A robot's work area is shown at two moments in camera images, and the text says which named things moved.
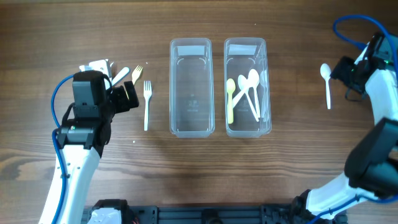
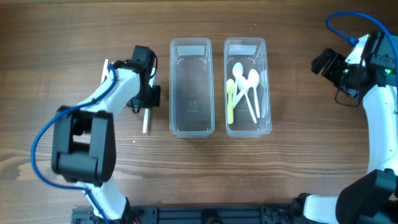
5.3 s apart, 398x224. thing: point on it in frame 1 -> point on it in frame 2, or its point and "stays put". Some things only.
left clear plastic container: (191, 88) stays put
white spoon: (325, 71) -> (237, 71)
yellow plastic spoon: (231, 86) stays put
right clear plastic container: (247, 99) stays put
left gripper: (124, 104) -> (154, 99)
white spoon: (253, 80) stays put
